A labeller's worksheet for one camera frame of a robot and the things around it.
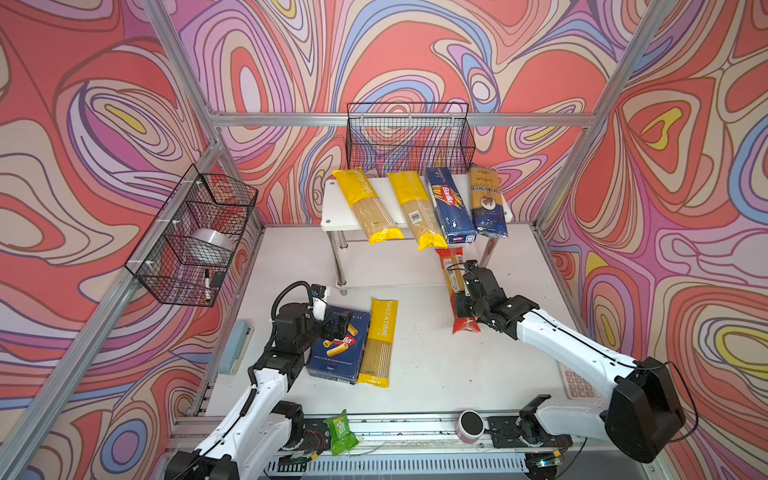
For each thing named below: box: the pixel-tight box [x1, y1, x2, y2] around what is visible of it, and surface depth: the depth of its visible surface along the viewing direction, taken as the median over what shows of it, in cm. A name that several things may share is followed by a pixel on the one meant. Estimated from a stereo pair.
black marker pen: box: [205, 268, 211, 303], surface depth 73 cm
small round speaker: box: [456, 410, 485, 444], surface depth 72 cm
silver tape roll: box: [179, 228, 236, 266], surface depth 74 cm
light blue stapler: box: [219, 320, 254, 376], surface depth 86 cm
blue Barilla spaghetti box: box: [425, 166, 477, 245], surface depth 75 cm
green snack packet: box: [324, 409, 359, 456], surface depth 74 cm
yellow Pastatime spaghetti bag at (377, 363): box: [357, 298, 399, 388], surface depth 88 cm
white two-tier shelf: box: [320, 177, 448, 296], surface depth 84 cm
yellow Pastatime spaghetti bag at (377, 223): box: [332, 167, 404, 246], surface depth 75 cm
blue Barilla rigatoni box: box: [306, 306, 371, 385], surface depth 82 cm
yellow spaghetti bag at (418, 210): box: [388, 171, 448, 252], surface depth 74 cm
